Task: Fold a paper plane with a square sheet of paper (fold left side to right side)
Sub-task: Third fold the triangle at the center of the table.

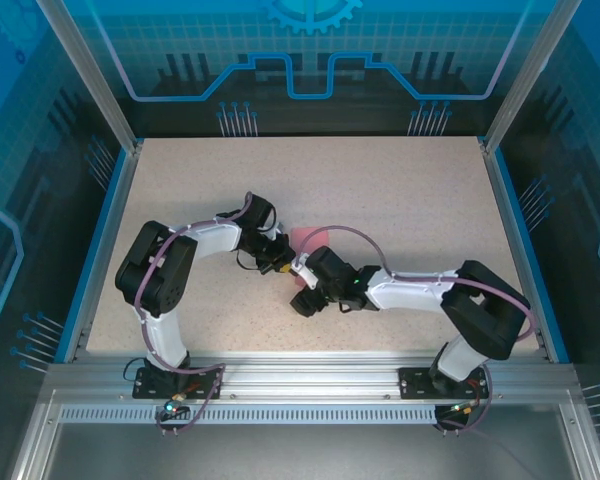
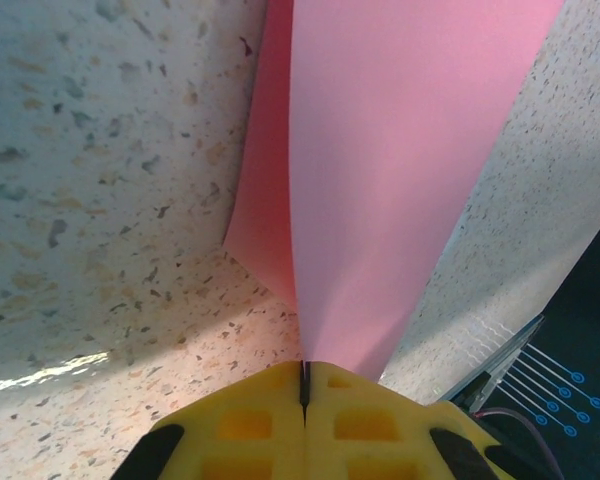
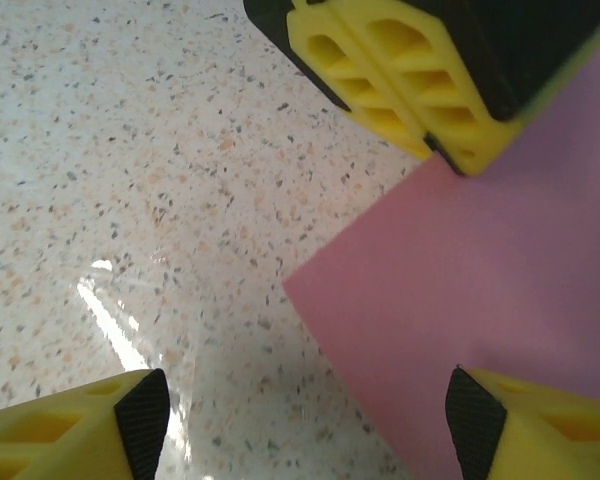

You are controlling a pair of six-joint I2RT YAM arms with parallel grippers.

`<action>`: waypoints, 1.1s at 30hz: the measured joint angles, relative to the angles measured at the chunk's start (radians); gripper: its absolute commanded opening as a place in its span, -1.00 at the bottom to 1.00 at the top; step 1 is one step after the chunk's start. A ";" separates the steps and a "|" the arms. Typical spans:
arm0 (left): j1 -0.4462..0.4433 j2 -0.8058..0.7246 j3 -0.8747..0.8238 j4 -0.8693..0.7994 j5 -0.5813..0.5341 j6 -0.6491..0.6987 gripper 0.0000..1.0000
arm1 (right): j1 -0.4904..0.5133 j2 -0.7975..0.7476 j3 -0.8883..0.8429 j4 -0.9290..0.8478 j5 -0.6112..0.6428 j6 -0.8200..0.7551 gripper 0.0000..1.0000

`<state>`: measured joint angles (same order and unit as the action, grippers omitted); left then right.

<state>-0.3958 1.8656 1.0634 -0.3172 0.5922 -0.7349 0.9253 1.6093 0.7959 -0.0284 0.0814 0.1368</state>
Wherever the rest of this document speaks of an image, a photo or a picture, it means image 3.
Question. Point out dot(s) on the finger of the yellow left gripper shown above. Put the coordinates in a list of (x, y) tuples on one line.
[(340, 65), (430, 90)]

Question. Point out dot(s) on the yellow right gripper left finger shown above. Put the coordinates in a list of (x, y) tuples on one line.
[(55, 445)]

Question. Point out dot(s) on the pink paper sheet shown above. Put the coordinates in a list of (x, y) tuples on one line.
[(455, 275)]

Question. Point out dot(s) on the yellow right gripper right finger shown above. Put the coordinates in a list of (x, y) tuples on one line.
[(555, 440)]

